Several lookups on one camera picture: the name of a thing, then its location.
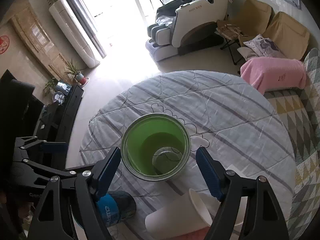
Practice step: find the grey striped quilted tablecloth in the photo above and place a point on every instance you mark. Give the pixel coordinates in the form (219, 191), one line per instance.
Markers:
(232, 120)

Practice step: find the triangle pattern sofa cover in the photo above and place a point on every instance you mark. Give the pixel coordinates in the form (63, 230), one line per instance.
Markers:
(298, 109)

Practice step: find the pink label cup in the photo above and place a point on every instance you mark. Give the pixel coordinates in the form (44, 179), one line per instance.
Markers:
(197, 235)

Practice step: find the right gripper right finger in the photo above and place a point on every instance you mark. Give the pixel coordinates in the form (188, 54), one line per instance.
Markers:
(263, 217)

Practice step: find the patterned throw pillow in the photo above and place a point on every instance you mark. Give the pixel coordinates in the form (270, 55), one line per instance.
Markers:
(260, 47)

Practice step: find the pink blanket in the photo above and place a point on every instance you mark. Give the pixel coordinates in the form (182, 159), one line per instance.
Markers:
(271, 73)

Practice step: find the white standing air conditioner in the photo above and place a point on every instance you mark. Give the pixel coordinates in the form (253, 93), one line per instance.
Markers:
(75, 33)

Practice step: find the brown sofa cushion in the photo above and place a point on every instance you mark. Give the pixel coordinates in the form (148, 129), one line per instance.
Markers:
(256, 17)

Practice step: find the black tv cabinet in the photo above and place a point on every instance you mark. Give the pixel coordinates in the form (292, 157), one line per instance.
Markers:
(57, 119)

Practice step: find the white massage chair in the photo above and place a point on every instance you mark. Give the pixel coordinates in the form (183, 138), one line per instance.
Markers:
(184, 26)

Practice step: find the folding stool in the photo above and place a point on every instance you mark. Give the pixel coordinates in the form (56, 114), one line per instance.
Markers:
(232, 33)

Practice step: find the white paper cup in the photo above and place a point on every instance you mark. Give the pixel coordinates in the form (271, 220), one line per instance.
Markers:
(184, 215)

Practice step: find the potted plant red pot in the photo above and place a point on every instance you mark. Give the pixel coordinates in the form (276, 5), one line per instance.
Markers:
(77, 74)

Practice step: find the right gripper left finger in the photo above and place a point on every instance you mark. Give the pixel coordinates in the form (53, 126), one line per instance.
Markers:
(53, 219)

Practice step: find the blue black cup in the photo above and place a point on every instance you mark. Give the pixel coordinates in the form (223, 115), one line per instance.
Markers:
(116, 207)

